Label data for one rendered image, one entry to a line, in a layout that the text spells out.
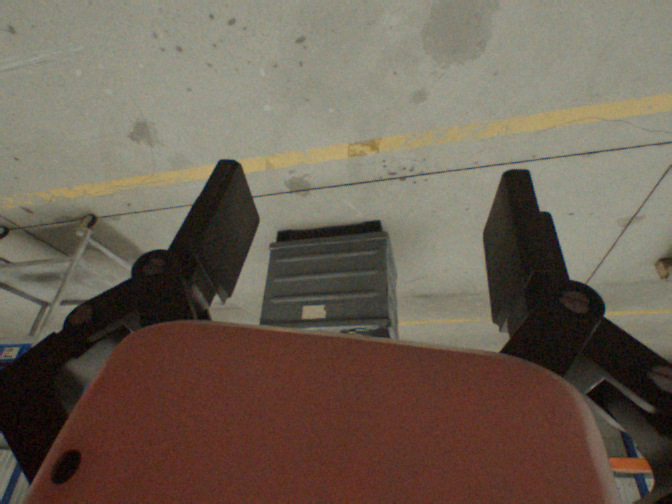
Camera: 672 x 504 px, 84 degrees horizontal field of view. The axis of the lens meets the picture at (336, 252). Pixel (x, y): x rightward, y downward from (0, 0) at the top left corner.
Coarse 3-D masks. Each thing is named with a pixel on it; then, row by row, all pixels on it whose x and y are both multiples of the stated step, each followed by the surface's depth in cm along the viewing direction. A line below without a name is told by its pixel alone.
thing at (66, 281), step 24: (0, 240) 260; (0, 264) 241; (24, 264) 235; (48, 264) 239; (72, 264) 224; (24, 288) 274; (48, 288) 272; (72, 288) 270; (96, 288) 268; (48, 312) 209; (24, 336) 204
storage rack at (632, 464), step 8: (624, 432) 463; (624, 440) 459; (632, 440) 457; (632, 448) 453; (632, 456) 449; (616, 464) 380; (624, 464) 378; (632, 464) 377; (640, 464) 375; (624, 472) 438; (632, 472) 426; (640, 472) 417; (648, 472) 408; (640, 480) 436; (640, 488) 433; (640, 496) 433
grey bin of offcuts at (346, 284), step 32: (288, 256) 239; (320, 256) 233; (352, 256) 229; (384, 256) 223; (288, 288) 228; (320, 288) 222; (352, 288) 217; (384, 288) 212; (288, 320) 217; (320, 320) 212; (352, 320) 206; (384, 320) 201
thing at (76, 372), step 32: (32, 352) 10; (64, 352) 9; (96, 352) 10; (0, 384) 9; (32, 384) 9; (64, 384) 9; (0, 416) 9; (32, 416) 9; (64, 416) 8; (32, 448) 8; (32, 480) 8
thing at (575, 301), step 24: (552, 288) 9; (576, 288) 9; (552, 312) 8; (576, 312) 8; (600, 312) 8; (528, 336) 8; (552, 336) 8; (576, 336) 8; (528, 360) 8; (552, 360) 8
